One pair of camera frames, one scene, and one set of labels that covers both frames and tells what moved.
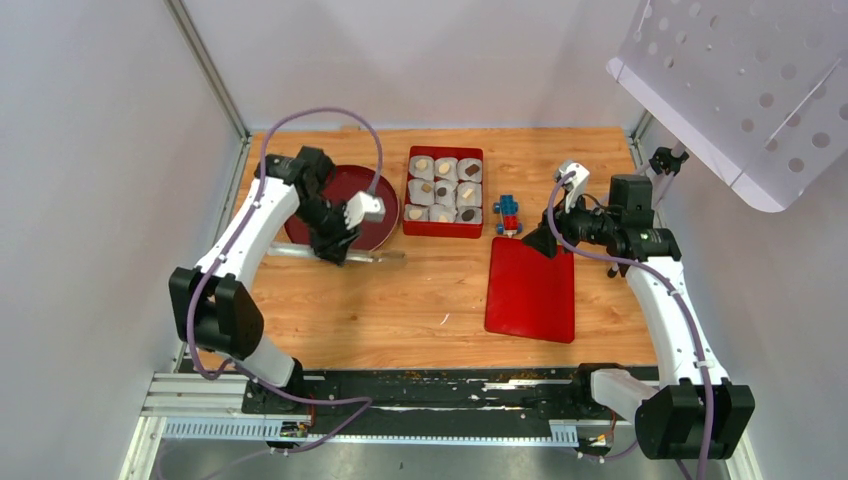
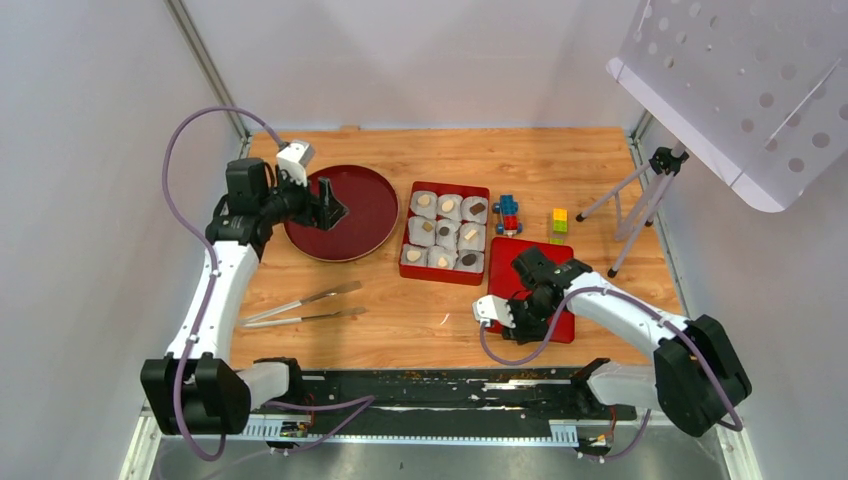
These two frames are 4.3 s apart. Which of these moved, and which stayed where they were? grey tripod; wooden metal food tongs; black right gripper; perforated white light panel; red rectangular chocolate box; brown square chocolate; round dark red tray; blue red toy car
Moved: brown square chocolate; red rectangular chocolate box; wooden metal food tongs; black right gripper
Stayed: grey tripod; perforated white light panel; blue red toy car; round dark red tray
